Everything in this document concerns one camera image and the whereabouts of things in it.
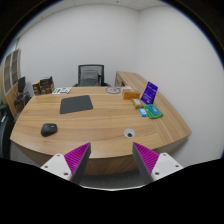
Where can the wooden bookshelf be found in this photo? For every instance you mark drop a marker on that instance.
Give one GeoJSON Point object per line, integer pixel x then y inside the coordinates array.
{"type": "Point", "coordinates": [9, 75]}

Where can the small tan box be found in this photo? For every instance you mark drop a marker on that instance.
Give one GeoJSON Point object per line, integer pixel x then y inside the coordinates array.
{"type": "Point", "coordinates": [137, 103]}

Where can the desk cable grommet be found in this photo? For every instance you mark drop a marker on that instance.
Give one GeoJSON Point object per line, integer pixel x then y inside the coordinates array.
{"type": "Point", "coordinates": [129, 133]}

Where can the black computer mouse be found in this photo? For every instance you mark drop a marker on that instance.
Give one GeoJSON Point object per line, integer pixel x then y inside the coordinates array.
{"type": "Point", "coordinates": [48, 129]}

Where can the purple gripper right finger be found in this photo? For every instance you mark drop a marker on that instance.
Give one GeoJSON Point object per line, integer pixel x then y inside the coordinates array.
{"type": "Point", "coordinates": [153, 166]}

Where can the white green leaflet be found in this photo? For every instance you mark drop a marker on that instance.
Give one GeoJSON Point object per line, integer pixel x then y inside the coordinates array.
{"type": "Point", "coordinates": [63, 90]}

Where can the wooden side cabinet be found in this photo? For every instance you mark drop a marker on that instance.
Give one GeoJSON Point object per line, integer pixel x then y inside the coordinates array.
{"type": "Point", "coordinates": [133, 80]}

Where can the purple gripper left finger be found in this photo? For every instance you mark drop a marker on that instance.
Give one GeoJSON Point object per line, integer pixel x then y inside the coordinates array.
{"type": "Point", "coordinates": [70, 166]}

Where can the small blue box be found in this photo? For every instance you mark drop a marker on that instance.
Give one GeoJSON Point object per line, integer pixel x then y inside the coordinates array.
{"type": "Point", "coordinates": [142, 112]}

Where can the black mesh office chair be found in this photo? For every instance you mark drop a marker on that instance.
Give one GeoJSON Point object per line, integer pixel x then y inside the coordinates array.
{"type": "Point", "coordinates": [91, 75]}

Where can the dark grey mouse pad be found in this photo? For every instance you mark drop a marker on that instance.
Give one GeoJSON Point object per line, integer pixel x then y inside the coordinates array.
{"type": "Point", "coordinates": [75, 104]}

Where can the orange cardboard box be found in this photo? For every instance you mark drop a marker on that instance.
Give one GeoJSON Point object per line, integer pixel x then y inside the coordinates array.
{"type": "Point", "coordinates": [129, 94]}

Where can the round grey coaster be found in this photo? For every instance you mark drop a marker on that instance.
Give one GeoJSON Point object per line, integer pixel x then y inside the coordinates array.
{"type": "Point", "coordinates": [113, 90]}

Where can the black side chair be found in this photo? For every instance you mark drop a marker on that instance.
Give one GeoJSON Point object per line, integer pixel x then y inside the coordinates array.
{"type": "Point", "coordinates": [22, 95]}

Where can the dark brown cardboard boxes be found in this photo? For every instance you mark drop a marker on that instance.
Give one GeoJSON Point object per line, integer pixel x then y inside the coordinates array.
{"type": "Point", "coordinates": [43, 86]}

